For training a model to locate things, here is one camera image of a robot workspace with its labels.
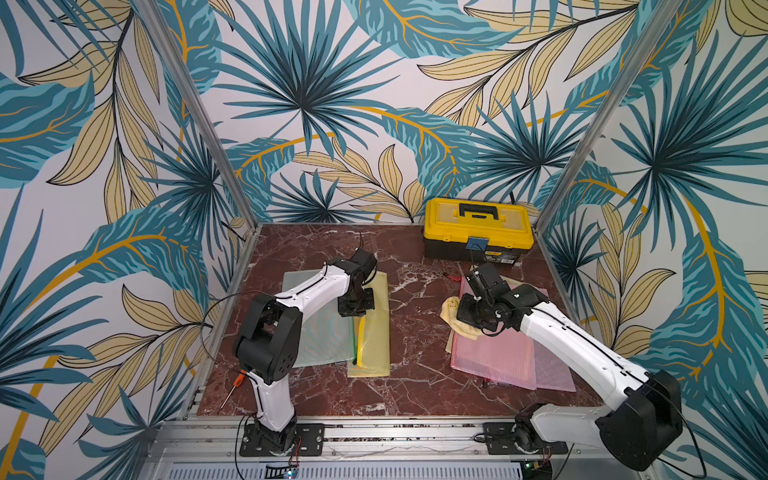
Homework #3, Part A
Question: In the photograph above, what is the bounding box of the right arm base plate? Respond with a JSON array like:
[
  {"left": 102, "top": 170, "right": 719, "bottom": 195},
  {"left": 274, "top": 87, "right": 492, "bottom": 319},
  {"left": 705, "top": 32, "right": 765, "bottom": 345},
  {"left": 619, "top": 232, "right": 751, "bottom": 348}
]
[{"left": 473, "top": 422, "right": 569, "bottom": 456}]

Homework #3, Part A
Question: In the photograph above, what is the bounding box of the orange handled screwdriver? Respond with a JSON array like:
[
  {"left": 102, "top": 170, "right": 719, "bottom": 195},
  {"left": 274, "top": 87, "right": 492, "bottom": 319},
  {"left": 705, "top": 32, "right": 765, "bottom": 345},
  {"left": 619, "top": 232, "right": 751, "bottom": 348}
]
[{"left": 219, "top": 370, "right": 247, "bottom": 410}]

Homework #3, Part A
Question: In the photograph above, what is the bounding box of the cream wiping cloth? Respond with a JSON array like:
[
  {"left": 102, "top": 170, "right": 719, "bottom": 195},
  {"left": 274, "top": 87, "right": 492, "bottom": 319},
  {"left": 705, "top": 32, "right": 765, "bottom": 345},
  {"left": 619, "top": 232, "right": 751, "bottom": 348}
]
[{"left": 440, "top": 296, "right": 482, "bottom": 341}]

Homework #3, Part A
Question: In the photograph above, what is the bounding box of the aluminium front rail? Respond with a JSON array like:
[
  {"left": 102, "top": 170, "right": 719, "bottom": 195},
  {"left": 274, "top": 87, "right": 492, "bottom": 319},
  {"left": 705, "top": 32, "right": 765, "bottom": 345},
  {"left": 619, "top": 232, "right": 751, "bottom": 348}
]
[{"left": 139, "top": 416, "right": 659, "bottom": 479}]

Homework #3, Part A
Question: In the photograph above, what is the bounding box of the green-zip clear mesh bag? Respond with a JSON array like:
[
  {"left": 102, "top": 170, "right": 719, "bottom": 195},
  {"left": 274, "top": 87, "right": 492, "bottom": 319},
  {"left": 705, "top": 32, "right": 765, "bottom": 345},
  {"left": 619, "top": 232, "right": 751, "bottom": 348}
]
[{"left": 276, "top": 266, "right": 355, "bottom": 368}]

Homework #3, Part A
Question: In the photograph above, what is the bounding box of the yellow-green mesh document bag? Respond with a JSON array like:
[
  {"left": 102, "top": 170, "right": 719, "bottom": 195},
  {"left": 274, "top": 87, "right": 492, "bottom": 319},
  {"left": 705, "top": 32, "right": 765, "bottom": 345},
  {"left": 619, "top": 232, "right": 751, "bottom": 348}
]
[{"left": 347, "top": 272, "right": 390, "bottom": 378}]

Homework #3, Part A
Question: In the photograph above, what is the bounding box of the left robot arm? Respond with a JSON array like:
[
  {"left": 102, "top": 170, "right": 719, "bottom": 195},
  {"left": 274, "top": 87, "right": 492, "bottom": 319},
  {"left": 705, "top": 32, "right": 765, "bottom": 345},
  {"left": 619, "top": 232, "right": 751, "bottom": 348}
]
[{"left": 233, "top": 248, "right": 377, "bottom": 453}]

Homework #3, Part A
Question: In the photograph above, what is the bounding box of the yellow black toolbox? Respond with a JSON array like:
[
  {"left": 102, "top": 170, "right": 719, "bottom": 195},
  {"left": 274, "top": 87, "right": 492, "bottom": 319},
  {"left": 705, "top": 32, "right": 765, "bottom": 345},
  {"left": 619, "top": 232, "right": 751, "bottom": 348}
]
[{"left": 424, "top": 198, "right": 534, "bottom": 265}]

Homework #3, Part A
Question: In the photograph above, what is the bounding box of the pink red-zip mesh bag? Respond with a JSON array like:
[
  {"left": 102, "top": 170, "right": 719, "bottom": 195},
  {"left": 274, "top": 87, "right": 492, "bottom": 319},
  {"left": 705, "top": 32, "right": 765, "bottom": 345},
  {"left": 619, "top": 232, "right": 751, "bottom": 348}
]
[{"left": 449, "top": 277, "right": 538, "bottom": 391}]

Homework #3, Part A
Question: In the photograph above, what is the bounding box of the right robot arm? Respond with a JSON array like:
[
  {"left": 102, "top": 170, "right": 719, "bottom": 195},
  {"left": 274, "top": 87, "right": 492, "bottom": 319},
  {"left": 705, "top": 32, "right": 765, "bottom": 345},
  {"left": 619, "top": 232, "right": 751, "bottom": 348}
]
[{"left": 457, "top": 263, "right": 684, "bottom": 471}]

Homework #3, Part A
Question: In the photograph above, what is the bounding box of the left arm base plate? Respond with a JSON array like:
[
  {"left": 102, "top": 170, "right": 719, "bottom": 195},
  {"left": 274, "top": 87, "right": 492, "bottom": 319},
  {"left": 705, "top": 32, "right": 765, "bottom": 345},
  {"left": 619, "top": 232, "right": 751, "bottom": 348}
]
[{"left": 238, "top": 423, "right": 325, "bottom": 458}]

